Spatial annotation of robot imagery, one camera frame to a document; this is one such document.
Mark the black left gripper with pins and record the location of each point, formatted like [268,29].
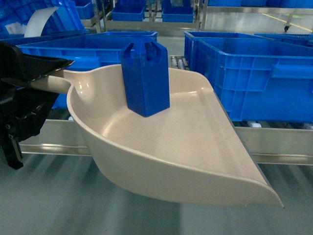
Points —
[23,110]

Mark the blue plastic part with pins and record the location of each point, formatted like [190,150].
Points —
[145,72]

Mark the beige plastic dustpan tray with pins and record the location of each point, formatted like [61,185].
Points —
[237,186]

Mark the steel shelf rack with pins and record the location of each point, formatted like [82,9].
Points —
[194,132]

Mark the white curved sheet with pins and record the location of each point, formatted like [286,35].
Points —
[38,21]

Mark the blue crate front left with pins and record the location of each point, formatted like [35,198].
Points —
[87,52]

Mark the blue crate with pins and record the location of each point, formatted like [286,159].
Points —
[258,79]
[190,45]
[150,34]
[87,52]

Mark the blue crate rear left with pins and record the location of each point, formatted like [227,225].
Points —
[150,34]

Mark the blue crate far background left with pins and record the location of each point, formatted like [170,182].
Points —
[129,12]

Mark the blue crate background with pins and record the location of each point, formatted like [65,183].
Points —
[129,12]
[180,11]

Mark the white roller track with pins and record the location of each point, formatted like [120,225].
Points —
[179,62]

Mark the blue crate rear right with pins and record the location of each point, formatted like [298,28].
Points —
[190,45]

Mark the blue crate far background right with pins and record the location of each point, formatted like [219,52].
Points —
[180,11]

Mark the blue crate front right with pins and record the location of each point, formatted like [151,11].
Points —
[258,79]

